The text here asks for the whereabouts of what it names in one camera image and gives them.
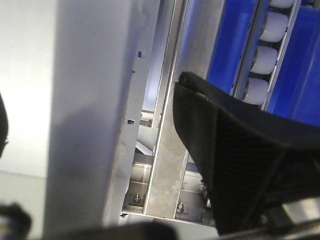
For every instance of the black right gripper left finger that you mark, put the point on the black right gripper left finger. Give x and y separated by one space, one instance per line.
4 126

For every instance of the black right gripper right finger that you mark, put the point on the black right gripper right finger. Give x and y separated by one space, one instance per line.
251 161

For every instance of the white plastic tote bin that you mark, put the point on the white plastic tote bin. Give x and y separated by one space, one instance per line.
73 75

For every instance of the blue bin near right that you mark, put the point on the blue bin near right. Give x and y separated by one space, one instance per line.
296 95

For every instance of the side roller track right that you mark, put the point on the side roller track right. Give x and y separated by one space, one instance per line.
265 46

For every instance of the metal shelf frame rail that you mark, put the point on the metal shelf frame rail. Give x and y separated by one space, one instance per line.
155 186

